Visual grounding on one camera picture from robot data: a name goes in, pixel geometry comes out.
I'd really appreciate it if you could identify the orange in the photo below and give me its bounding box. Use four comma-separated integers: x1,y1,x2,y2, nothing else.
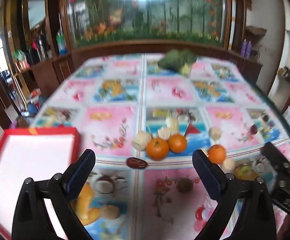
168,134,188,153
208,144,227,164
146,138,170,161

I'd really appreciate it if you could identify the red box with white inside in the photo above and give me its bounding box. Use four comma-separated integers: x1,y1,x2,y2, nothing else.
0,127,81,240

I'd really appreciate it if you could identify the green plastic bottle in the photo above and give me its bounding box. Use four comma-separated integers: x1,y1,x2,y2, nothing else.
56,31,68,55

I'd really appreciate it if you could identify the green packet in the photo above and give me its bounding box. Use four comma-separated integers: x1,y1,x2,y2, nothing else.
13,49,27,62

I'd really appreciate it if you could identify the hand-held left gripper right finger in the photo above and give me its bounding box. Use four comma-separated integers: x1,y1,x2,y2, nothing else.
192,149,278,240

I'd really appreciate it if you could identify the brown shallow basket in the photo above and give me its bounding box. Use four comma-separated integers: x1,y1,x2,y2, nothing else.
245,25,267,39

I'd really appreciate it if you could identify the green bok choy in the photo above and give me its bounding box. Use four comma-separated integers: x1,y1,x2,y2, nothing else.
157,49,197,77

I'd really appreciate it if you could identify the black thermos jug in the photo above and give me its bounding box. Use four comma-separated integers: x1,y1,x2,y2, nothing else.
38,31,51,59

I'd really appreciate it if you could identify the small beige pastry piece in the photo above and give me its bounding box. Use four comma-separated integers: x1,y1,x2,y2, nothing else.
222,158,236,172

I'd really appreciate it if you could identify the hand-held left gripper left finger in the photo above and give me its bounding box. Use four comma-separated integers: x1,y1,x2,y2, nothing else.
12,149,96,240

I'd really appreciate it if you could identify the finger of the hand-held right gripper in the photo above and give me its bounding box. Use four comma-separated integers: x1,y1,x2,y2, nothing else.
261,142,290,180

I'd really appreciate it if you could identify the large glass aquarium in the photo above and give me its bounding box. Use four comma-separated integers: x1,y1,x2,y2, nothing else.
61,0,233,50

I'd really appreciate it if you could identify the blue ball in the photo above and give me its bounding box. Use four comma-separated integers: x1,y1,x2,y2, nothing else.
27,102,39,116

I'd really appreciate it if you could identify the brown kiwi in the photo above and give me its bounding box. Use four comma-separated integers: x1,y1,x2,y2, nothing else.
176,178,194,193

